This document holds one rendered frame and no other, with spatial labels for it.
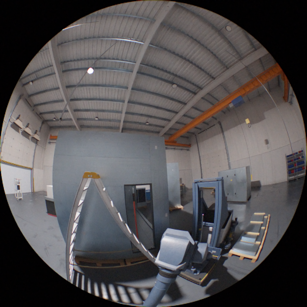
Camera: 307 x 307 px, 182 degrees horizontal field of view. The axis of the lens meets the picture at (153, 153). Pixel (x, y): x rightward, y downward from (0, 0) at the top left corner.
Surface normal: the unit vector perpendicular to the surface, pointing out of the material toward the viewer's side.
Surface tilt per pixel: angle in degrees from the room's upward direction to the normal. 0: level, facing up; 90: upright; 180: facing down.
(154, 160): 90
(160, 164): 90
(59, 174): 90
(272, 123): 90
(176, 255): 53
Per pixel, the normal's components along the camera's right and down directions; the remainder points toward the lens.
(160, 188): 0.38, -0.23
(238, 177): -0.92, -0.04
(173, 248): -0.51, -0.70
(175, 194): 0.04, -0.23
